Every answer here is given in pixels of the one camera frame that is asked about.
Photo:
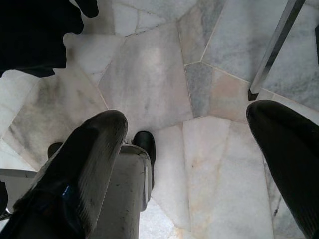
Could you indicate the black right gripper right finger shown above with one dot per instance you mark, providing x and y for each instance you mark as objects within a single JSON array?
[{"x": 286, "y": 161}]

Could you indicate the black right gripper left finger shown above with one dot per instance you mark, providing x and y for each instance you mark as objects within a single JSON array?
[{"x": 82, "y": 174}]

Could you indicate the black robot left foot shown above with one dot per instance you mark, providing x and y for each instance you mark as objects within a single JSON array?
[{"x": 55, "y": 149}]

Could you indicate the black robot foot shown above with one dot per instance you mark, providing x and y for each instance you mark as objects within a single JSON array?
[
  {"x": 55, "y": 149},
  {"x": 145, "y": 143}
]

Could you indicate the grey robot right leg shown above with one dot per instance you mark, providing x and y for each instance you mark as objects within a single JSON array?
[{"x": 124, "y": 199}]

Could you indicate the black robot right foot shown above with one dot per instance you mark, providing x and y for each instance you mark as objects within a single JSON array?
[{"x": 145, "y": 143}]

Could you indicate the silver metal clothes rack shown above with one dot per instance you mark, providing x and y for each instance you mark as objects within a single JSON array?
[{"x": 274, "y": 47}]

